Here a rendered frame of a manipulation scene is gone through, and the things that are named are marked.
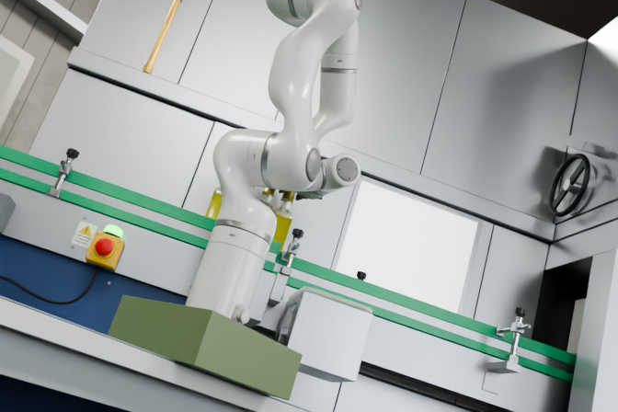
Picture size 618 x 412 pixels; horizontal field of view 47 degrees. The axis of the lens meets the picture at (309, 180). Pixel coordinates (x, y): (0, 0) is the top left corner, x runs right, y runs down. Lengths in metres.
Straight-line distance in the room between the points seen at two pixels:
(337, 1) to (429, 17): 1.05
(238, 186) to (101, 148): 0.81
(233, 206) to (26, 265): 0.61
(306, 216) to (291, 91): 0.73
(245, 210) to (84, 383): 0.45
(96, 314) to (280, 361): 0.60
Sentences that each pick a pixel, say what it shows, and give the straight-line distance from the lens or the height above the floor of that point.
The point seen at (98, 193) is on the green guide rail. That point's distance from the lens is 1.85.
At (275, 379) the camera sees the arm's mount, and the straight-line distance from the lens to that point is 1.34.
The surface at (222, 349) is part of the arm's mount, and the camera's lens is 1.23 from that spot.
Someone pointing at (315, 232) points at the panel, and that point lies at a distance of 2.14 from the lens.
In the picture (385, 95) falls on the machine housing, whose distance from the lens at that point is 2.37.
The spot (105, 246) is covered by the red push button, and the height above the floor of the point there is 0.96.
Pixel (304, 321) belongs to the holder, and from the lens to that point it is 1.62.
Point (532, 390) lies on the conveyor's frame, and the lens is 2.12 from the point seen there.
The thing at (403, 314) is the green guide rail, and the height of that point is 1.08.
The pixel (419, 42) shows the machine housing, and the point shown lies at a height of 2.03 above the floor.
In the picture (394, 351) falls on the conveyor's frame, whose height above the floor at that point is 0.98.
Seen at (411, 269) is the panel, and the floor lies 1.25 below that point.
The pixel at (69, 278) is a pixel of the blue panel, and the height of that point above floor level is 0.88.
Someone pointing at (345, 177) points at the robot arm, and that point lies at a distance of 1.73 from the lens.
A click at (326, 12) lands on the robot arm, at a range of 1.54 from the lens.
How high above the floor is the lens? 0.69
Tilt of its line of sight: 19 degrees up
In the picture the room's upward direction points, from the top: 18 degrees clockwise
